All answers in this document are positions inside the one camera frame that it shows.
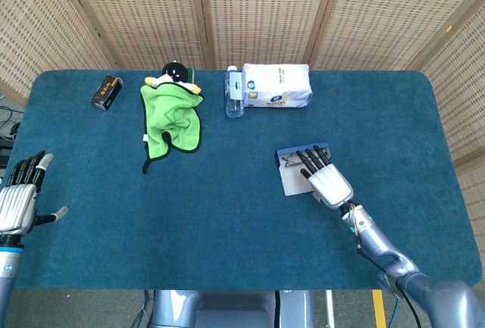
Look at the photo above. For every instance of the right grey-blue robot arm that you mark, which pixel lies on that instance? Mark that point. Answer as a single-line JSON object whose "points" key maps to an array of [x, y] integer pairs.
{"points": [[379, 244]]}

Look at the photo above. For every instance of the black round plush toy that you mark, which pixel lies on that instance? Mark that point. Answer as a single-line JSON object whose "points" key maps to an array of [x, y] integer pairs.
{"points": [[174, 70]]}

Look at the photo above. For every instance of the white tissue pack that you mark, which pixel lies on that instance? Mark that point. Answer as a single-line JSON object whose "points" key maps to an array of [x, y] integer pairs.
{"points": [[280, 85]]}

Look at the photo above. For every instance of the blue glasses case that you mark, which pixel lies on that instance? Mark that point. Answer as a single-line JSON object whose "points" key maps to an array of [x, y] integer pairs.
{"points": [[295, 182]]}

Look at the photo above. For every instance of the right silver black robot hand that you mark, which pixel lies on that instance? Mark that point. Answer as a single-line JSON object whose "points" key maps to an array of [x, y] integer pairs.
{"points": [[329, 186]]}

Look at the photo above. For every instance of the grey-blue robot torso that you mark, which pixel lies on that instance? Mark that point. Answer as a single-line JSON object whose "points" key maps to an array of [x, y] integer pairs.
{"points": [[227, 309]]}

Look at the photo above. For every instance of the woven bamboo screen panel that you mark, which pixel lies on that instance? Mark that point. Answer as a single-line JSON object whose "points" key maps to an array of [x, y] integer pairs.
{"points": [[386, 13], [38, 21], [144, 13], [466, 78], [265, 13]]}

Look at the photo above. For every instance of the clear plastic water bottle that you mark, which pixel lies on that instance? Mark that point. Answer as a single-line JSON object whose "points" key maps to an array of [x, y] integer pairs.
{"points": [[234, 108]]}

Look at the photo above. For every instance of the small yellow tape piece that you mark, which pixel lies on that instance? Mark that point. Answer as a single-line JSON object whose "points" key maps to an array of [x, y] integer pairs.
{"points": [[449, 28]]}

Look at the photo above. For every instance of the green microfibre cloth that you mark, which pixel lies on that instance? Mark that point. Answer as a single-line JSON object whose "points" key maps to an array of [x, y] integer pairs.
{"points": [[170, 116]]}

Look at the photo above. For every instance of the blue felt table cover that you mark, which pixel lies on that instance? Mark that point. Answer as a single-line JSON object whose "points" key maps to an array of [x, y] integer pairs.
{"points": [[113, 210]]}

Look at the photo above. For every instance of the black box with gold print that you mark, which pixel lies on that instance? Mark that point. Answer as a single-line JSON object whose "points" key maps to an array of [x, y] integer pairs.
{"points": [[107, 92]]}

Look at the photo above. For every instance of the black eyeglasses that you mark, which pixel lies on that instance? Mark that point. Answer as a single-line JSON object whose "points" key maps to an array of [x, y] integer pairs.
{"points": [[288, 161]]}

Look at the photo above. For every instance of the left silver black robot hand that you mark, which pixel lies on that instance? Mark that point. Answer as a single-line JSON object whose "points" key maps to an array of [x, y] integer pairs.
{"points": [[17, 207]]}

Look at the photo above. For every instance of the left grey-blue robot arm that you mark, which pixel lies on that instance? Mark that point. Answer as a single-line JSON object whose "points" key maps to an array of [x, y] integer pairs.
{"points": [[7, 275]]}

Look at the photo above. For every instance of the black device on floor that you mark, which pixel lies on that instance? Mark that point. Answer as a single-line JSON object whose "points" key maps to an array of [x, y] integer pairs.
{"points": [[4, 152]]}

